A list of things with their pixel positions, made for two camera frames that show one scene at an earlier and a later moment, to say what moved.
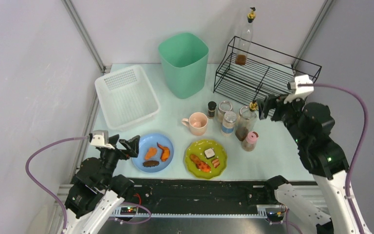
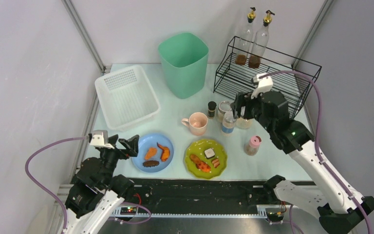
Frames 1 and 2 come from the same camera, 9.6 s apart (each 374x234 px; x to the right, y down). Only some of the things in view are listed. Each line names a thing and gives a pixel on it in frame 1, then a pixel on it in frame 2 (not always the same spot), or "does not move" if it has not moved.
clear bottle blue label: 228,123 does not move
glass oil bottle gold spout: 246,39 does not move
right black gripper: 276,107 → 244,103
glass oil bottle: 247,122 → 260,42
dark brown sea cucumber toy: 150,163 does not move
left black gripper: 120,149 does not move
